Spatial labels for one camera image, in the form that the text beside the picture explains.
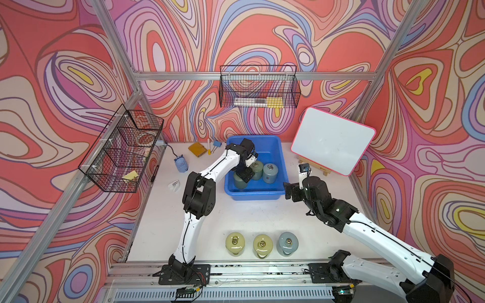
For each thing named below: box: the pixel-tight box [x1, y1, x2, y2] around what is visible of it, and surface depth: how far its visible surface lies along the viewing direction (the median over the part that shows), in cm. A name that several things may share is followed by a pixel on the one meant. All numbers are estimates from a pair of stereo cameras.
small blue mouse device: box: [173, 154, 189, 173], surface depth 103 cm
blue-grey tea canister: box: [276, 231, 299, 257], surface depth 76 cm
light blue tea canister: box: [262, 162, 279, 185], surface depth 98 cm
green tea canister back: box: [249, 160, 264, 181], surface depth 98 cm
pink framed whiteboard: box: [290, 106, 377, 177], surface depth 97 cm
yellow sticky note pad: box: [188, 142, 208, 158], surface depth 117 cm
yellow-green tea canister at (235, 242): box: [225, 231, 246, 256], surface depth 75 cm
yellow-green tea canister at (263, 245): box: [253, 234, 274, 259], surface depth 75 cm
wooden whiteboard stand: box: [296, 155, 332, 177], surface depth 106 cm
